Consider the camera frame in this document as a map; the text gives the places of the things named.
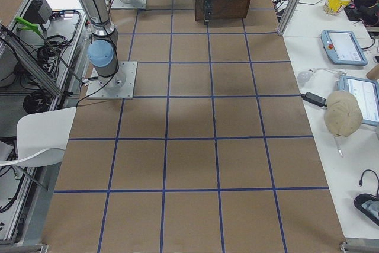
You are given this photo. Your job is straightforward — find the white light bulb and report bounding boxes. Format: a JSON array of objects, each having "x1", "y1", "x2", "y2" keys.
[{"x1": 297, "y1": 69, "x2": 315, "y2": 85}]

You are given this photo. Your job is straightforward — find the blue teach pendant upper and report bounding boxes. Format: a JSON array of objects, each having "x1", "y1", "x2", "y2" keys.
[{"x1": 320, "y1": 30, "x2": 368, "y2": 66}]

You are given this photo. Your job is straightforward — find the blue teach pendant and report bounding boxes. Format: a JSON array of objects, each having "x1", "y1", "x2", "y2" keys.
[
  {"x1": 320, "y1": 30, "x2": 368, "y2": 66},
  {"x1": 337, "y1": 75, "x2": 378, "y2": 126}
]

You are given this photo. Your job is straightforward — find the black power adapter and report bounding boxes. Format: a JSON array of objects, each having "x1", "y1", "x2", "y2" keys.
[{"x1": 301, "y1": 92, "x2": 327, "y2": 107}]

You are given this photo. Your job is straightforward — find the black control box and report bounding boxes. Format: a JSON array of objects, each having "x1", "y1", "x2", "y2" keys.
[{"x1": 24, "y1": 0, "x2": 52, "y2": 24}]

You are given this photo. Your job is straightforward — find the green clamp tool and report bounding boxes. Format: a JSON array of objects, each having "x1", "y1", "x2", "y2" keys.
[{"x1": 15, "y1": 17, "x2": 41, "y2": 36}]

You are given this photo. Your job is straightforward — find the beige baseball cap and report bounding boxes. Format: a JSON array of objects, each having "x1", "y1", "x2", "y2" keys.
[{"x1": 324, "y1": 91, "x2": 363, "y2": 137}]

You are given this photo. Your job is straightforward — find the cardboard tube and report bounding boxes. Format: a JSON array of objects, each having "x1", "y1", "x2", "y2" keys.
[{"x1": 366, "y1": 65, "x2": 379, "y2": 81}]

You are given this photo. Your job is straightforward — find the blue teach pendant lower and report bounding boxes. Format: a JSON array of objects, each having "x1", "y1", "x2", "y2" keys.
[{"x1": 337, "y1": 75, "x2": 378, "y2": 126}]

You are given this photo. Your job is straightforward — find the white plastic chair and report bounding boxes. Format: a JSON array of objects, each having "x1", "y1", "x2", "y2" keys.
[{"x1": 1, "y1": 107, "x2": 76, "y2": 167}]

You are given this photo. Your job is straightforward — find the black case with cloth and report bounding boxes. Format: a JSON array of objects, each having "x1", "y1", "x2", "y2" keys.
[{"x1": 354, "y1": 194, "x2": 378, "y2": 225}]

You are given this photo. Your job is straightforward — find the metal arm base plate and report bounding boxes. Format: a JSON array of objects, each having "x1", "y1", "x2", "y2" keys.
[{"x1": 86, "y1": 61, "x2": 137, "y2": 100}]

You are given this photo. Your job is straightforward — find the aluminium frame rail left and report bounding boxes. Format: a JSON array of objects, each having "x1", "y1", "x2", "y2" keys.
[{"x1": 1, "y1": 24, "x2": 62, "y2": 97}]

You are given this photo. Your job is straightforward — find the coiled black cables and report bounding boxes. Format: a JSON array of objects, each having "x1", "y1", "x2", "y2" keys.
[{"x1": 23, "y1": 89, "x2": 54, "y2": 114}]

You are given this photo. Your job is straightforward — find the black usb cable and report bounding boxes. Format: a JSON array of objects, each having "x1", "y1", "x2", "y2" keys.
[{"x1": 358, "y1": 169, "x2": 379, "y2": 196}]

